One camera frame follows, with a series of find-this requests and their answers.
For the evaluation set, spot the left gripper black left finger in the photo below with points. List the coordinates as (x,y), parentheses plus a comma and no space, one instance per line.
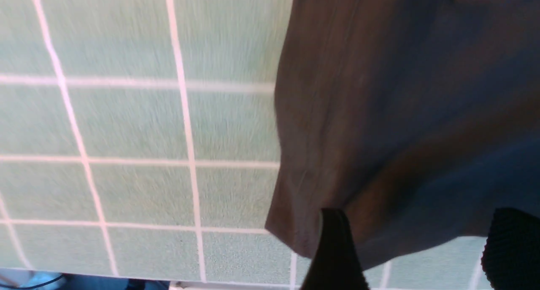
(335,265)

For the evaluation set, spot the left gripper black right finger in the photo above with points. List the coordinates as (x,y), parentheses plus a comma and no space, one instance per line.
(511,257)

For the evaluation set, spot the gray long sleeve shirt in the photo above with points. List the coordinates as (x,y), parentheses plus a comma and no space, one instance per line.
(418,118)

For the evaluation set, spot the green grid tablecloth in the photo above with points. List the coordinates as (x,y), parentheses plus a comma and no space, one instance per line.
(139,140)

